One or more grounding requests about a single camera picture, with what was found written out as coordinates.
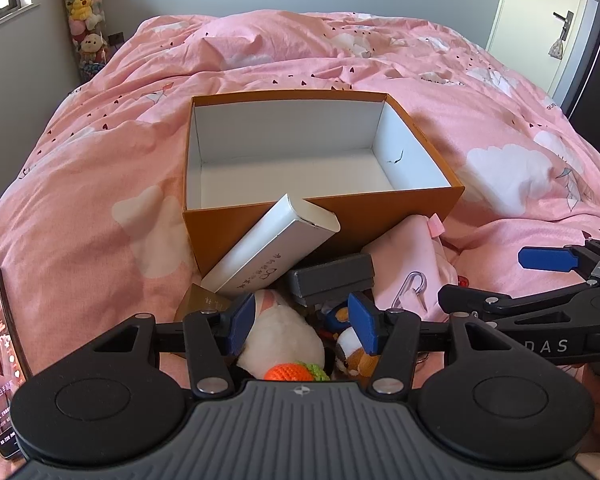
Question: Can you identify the white pink striped plush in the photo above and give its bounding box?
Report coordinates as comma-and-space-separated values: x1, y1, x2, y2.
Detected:
237, 289, 325, 379

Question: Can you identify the penguin and dog plush keychain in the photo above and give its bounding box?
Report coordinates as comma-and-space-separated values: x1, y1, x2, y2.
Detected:
315, 302, 379, 385

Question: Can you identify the small gold cardboard box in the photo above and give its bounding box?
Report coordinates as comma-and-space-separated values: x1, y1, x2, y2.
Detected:
174, 283, 230, 322

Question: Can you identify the pink quilted wallet pouch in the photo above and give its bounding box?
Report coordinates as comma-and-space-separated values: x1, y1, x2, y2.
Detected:
363, 214, 458, 322

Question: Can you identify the dark grey gift box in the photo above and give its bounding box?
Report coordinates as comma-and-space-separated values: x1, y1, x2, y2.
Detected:
287, 252, 375, 307

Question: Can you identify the long white silver box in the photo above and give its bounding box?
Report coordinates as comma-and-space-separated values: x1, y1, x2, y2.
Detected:
201, 194, 340, 298

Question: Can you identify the orange crochet carrot ball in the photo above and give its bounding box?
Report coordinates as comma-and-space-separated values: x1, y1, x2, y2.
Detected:
263, 362, 329, 382

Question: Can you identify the white bedroom door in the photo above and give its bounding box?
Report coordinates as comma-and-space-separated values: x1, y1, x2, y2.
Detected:
486, 0, 588, 96

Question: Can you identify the orange cardboard storage box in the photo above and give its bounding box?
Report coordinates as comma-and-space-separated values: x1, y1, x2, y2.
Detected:
183, 90, 464, 274

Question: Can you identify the pink patterned bed duvet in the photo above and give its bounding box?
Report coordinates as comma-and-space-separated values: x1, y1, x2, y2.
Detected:
0, 8, 600, 480

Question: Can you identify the hanging plush toy column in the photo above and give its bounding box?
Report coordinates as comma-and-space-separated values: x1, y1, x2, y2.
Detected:
64, 0, 109, 82

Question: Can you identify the black door handle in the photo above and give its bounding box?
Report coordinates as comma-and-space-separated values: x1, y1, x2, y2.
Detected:
553, 11, 574, 41

